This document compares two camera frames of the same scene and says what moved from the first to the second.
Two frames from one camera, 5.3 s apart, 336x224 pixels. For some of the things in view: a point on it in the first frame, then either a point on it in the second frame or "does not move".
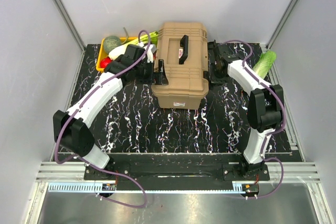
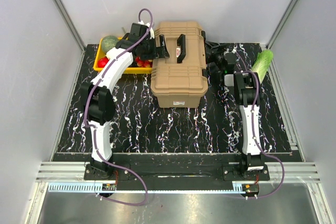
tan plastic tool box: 183,47 does not move
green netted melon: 110,42 does not move
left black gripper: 156,78 → 158,52
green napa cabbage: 266,59 does not move
